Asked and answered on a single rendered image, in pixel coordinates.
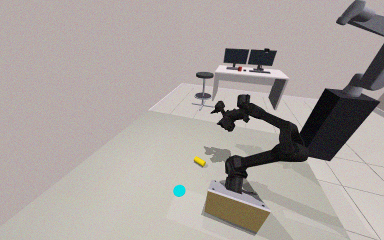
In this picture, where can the cyan circle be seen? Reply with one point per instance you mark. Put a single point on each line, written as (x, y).
(179, 190)

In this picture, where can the yellow cylinder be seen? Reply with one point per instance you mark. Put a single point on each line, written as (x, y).
(199, 161)

